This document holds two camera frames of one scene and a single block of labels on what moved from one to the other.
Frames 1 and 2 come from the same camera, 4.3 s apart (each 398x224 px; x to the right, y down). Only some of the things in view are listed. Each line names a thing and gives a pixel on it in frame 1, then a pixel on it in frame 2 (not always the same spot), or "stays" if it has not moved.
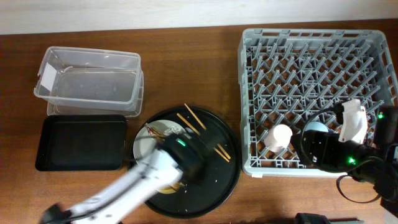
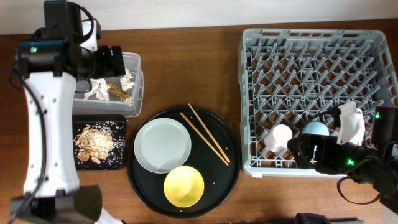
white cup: (278, 138) stays
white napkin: (174, 130) -> (99, 87)
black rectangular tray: (83, 142) stays
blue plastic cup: (316, 126) stays
